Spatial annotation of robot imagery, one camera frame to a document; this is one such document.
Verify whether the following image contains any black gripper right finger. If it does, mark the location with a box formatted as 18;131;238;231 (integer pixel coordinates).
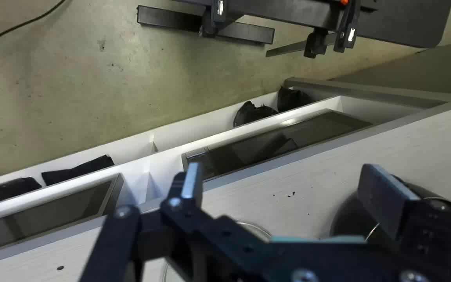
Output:
357;161;451;282

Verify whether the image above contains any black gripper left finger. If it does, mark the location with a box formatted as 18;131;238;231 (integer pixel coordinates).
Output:
79;159;269;282

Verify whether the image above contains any black perforated work table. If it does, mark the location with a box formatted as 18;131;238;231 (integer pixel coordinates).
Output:
183;0;451;49

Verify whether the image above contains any black bag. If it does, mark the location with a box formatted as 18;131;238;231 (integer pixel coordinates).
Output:
275;84;316;114
40;153;115;187
231;100;278;128
0;175;43;208

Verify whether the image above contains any thin black floor cable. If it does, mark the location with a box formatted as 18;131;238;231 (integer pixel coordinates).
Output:
0;0;68;64

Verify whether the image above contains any black metal floor bar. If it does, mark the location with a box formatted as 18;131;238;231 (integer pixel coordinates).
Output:
134;2;277;46

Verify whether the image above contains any black orange bar clamp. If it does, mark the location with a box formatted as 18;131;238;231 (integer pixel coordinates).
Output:
302;0;366;59
198;0;238;38

